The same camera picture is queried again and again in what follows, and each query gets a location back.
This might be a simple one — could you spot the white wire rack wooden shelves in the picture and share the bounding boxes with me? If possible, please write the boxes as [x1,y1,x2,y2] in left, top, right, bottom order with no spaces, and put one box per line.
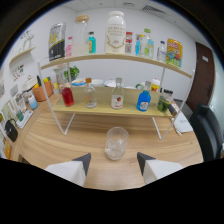
[36,53,196,141]

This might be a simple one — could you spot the black handbag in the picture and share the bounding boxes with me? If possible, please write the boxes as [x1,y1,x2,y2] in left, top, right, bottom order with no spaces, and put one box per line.
[4,118,19,143]

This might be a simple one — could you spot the clear bottle green cap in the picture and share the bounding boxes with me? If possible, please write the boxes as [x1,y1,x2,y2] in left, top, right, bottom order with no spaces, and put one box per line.
[139,28,155,60]

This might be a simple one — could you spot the large glass jar cork lid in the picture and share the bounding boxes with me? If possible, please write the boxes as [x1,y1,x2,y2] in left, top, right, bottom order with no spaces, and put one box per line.
[71,14,90,57]

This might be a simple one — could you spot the red wall poster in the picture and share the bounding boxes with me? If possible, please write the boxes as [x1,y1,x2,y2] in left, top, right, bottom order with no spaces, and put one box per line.
[124,31,134,54]

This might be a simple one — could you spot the white container yellow label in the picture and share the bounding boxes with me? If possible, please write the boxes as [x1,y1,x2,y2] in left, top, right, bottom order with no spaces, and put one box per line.
[150,78,161,93]

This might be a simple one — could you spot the pink liquid bottle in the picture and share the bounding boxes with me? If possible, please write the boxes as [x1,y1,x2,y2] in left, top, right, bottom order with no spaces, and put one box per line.
[65,36,74,58]

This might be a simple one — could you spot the clear bottle white cap red label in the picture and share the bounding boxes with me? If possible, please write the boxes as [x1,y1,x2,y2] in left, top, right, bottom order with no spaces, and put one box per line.
[110,77,125,110]

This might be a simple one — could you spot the wooden wall shelf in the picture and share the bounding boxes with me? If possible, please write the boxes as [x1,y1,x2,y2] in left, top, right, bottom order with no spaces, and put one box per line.
[9,46,37,66]

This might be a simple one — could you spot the large white jar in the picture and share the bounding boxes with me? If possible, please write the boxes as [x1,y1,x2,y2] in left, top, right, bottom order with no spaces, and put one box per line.
[104,10,127,55]

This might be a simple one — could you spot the black chair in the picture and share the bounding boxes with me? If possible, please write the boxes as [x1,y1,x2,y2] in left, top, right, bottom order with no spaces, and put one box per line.
[189,102,224,163]

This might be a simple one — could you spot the brown door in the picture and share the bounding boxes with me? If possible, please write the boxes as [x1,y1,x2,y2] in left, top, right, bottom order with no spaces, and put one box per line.
[185,41,216,113]

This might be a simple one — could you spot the teal liquid bottle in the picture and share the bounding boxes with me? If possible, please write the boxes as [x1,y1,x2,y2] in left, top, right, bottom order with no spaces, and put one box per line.
[87,31,97,55]

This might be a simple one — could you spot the blue liquid bottle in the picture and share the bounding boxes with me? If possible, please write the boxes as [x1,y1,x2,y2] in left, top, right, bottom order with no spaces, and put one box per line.
[136,80,152,112]

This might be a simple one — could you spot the yellow snack bag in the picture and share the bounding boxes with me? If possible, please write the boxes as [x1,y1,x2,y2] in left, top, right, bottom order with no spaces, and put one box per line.
[165,38,184,69]

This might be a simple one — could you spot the light blue cup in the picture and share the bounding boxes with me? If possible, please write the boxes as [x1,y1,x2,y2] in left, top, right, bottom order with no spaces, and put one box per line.
[27,94,39,110]

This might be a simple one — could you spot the black and yellow bag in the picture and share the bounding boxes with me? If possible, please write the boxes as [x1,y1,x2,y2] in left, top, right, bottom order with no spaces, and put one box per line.
[48,22,67,63]

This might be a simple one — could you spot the clear drinking glass with ice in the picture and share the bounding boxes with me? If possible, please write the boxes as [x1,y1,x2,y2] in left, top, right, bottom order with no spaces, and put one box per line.
[104,126,130,161]

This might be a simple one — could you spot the clear bottle orange cap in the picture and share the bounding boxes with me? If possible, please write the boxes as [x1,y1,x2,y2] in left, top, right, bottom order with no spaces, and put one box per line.
[83,77,98,109]

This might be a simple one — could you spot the orange pot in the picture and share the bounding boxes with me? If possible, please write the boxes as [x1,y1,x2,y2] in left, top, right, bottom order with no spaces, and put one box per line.
[32,79,54,103]

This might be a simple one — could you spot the white zip pouch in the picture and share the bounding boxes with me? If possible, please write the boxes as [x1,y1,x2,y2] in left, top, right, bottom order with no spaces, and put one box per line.
[173,111,194,136]

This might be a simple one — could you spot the small light blue bottle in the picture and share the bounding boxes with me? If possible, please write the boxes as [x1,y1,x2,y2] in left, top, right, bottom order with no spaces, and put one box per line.
[134,33,143,57]

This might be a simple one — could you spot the red liquid bottle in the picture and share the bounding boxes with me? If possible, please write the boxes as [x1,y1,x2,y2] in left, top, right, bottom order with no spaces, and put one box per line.
[61,78,75,108]

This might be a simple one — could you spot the clear bottle blue cap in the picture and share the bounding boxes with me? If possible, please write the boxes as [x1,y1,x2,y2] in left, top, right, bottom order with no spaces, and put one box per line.
[156,40,167,64]

